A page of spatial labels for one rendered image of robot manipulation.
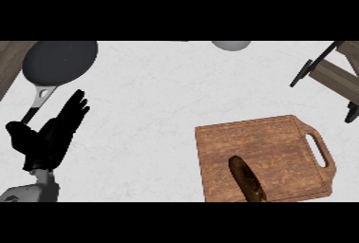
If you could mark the grey round bowl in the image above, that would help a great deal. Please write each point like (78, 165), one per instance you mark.
(230, 45)

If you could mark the brown wooden panel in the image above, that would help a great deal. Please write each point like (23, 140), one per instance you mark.
(12, 63)

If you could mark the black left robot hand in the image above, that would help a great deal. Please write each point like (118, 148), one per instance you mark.
(50, 139)

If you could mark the long brown bread loaf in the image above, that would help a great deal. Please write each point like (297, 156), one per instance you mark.
(247, 180)

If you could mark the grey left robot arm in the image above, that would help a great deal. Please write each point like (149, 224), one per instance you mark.
(34, 188)

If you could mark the dark grey frying pan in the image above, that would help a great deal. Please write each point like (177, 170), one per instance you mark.
(57, 61)

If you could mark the brown wooden cutting board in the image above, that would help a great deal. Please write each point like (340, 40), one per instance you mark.
(261, 155)

